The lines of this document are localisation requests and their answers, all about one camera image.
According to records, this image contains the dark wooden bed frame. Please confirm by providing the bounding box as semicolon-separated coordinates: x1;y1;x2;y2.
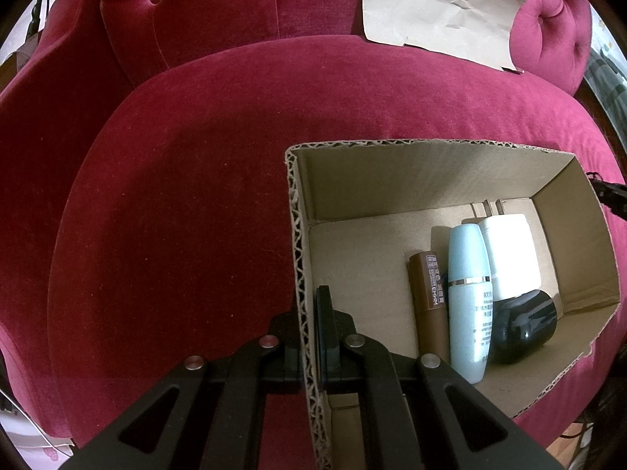
573;83;627;167

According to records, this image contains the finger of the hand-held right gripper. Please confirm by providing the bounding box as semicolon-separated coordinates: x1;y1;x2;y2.
588;171;627;221

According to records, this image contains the cardboard box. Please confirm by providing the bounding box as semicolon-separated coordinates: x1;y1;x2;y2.
285;139;622;470

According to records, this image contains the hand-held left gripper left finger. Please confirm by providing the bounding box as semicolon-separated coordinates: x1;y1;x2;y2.
59;311;304;470

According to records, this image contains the white charger plug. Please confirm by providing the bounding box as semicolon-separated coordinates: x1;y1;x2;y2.
471;200;540;302

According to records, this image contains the brown paper sheet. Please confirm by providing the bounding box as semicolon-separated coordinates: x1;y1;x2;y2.
362;0;532;75

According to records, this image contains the brown lipstick tube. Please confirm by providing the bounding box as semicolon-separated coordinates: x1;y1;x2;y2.
408;251;451;360

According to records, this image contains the light blue cosmetic bottle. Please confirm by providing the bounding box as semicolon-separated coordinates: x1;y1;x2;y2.
448;224;494;385

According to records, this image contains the grey plaid bedding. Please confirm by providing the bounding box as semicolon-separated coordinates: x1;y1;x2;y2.
583;10;627;103

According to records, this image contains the black key fob with keyrings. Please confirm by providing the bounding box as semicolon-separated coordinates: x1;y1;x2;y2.
490;290;559;364

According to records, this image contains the red velvet tufted armchair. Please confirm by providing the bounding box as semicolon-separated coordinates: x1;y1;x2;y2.
0;0;623;451

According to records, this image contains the black hanging strap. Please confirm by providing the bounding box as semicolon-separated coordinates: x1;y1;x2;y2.
27;0;54;37

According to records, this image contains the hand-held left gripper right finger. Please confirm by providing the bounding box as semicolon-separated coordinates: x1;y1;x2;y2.
316;286;564;470

